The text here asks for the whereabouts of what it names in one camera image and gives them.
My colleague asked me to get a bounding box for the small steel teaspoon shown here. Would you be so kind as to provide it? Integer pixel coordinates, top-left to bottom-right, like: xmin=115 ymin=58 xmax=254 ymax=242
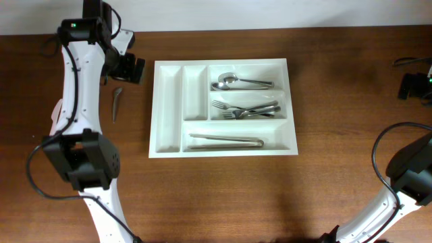
xmin=112 ymin=87 xmax=123 ymax=123

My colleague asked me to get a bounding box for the steel tablespoon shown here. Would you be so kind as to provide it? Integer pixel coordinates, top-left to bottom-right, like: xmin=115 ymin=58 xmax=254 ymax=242
xmin=211 ymin=82 xmax=268 ymax=91
xmin=218 ymin=72 xmax=274 ymax=87

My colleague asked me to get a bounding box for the steel fork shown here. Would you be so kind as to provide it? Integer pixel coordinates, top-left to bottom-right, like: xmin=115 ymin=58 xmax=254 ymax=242
xmin=232 ymin=101 xmax=281 ymax=119
xmin=211 ymin=100 xmax=275 ymax=117
xmin=222 ymin=106 xmax=281 ymax=119

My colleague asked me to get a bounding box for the steel table knife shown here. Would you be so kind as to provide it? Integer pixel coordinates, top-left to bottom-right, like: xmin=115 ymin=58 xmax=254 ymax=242
xmin=188 ymin=134 xmax=265 ymax=149

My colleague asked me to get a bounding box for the white plastic knife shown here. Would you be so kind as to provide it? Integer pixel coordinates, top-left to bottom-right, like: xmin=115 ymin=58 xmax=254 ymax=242
xmin=49 ymin=99 xmax=63 ymax=136

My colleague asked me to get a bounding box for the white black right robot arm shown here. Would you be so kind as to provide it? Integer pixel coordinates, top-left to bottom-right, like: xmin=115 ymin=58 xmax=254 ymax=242
xmin=317 ymin=122 xmax=431 ymax=243

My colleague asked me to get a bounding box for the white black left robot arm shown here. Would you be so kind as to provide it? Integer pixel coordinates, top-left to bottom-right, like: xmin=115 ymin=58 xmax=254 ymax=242
xmin=38 ymin=0 xmax=145 ymax=242

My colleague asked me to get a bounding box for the white plastic cutlery tray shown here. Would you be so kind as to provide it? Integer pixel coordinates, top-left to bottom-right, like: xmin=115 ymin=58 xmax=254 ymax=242
xmin=148 ymin=59 xmax=298 ymax=158

